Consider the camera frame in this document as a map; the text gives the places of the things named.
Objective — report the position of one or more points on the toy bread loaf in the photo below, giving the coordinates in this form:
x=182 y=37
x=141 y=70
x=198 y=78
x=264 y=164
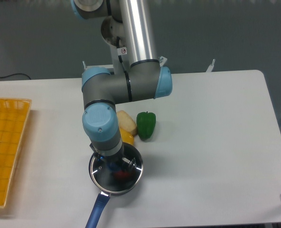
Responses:
x=126 y=122

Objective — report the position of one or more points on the red toy bell pepper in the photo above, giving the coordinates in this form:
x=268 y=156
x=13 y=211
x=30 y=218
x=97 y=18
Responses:
x=122 y=176

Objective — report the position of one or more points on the glass pot lid blue knob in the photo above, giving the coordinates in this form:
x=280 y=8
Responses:
x=102 y=178

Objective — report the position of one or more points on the yellow woven basket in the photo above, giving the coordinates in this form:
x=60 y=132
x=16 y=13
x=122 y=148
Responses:
x=14 y=114

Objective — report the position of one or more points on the yellow toy bell pepper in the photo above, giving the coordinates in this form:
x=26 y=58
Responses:
x=126 y=136

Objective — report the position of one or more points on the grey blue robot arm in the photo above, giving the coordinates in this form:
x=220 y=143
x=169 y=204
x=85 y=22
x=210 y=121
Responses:
x=143 y=79

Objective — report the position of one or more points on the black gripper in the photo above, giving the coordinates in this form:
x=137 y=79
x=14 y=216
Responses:
x=116 y=161

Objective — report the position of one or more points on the green toy bell pepper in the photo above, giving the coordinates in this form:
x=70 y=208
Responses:
x=146 y=122

